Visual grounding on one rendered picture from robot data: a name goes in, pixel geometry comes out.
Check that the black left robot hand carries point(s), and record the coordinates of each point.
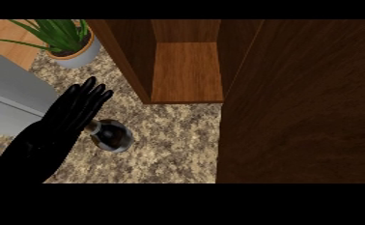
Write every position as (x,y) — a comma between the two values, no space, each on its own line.
(52,129)

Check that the dark wine bottle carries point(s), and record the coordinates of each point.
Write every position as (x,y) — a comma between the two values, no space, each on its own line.
(111,136)

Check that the brown wooden cabinet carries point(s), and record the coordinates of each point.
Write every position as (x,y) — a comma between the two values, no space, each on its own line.
(187,71)

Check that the brown wooden cabinet door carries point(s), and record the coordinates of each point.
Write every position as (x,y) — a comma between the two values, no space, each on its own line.
(294,106)

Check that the grey appliance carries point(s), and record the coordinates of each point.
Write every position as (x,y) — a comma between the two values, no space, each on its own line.
(21,101)

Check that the green plant in grey pot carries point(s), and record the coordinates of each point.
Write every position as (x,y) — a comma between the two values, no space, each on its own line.
(67,40)

